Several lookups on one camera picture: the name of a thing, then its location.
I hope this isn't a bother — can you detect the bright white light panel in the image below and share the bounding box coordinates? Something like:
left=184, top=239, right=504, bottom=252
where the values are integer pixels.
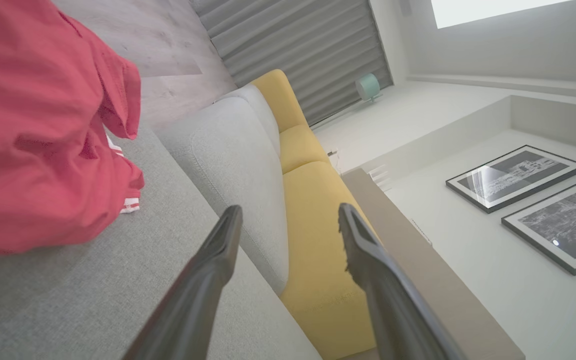
left=430, top=0, right=576, bottom=29

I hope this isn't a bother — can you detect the red numbered basketball jersey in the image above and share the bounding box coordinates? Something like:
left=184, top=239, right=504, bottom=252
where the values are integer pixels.
left=0, top=0, right=145, bottom=255

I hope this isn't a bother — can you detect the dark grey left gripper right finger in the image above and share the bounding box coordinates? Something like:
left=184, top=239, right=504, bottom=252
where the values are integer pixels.
left=339, top=204, right=466, bottom=360

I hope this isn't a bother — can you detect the grey pleated curtain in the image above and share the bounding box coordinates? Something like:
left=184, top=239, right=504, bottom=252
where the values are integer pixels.
left=190, top=0, right=394, bottom=126

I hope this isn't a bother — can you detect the beige wooden wall panel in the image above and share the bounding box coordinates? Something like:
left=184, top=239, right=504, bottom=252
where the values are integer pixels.
left=340, top=167, right=526, bottom=360

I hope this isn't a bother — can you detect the large yellow sofa back cushion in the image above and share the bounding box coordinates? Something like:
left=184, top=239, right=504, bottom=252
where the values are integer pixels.
left=280, top=161, right=381, bottom=360

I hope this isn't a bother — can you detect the black framed monochrome picture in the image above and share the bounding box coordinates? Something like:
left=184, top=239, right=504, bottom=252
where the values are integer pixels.
left=445, top=145, right=576, bottom=214
left=501, top=171, right=576, bottom=276

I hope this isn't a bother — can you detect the short grey sofa seat cushion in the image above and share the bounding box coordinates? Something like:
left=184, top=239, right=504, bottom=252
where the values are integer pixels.
left=215, top=84, right=281, bottom=156

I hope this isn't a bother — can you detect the long grey sofa seat cushion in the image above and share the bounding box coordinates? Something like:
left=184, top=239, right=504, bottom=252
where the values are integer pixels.
left=157, top=96, right=290, bottom=296

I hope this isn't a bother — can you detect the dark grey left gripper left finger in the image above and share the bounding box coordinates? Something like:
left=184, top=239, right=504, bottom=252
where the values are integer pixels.
left=123, top=205, right=244, bottom=360

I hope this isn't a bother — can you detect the floor lamp with teal shade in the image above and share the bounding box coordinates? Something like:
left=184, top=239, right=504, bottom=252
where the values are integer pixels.
left=354, top=73, right=385, bottom=104

